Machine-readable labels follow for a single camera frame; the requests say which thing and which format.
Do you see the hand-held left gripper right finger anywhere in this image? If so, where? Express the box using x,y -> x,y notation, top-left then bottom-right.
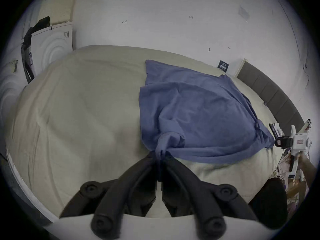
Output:
160,154 -> 258,240

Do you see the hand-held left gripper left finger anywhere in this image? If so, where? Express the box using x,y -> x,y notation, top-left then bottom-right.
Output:
60,151 -> 159,240

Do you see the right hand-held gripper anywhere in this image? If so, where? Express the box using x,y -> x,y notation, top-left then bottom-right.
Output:
268,119 -> 313,179

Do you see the blue shirt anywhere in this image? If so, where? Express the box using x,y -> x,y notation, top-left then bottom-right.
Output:
138,60 -> 275,165

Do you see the person's right hand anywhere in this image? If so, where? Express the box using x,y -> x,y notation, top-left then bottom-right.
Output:
297,152 -> 317,187

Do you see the grey padded headboard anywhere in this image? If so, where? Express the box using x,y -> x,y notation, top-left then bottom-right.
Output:
236,61 -> 306,134

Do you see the bed with beige sheet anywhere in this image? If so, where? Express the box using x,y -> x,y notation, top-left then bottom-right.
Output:
5,45 -> 284,223

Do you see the white washing machine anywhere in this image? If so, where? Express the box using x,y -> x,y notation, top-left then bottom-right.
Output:
0,59 -> 27,126
21,16 -> 73,84

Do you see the cream foam cushion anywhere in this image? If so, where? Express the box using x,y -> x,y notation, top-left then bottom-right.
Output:
37,0 -> 77,26

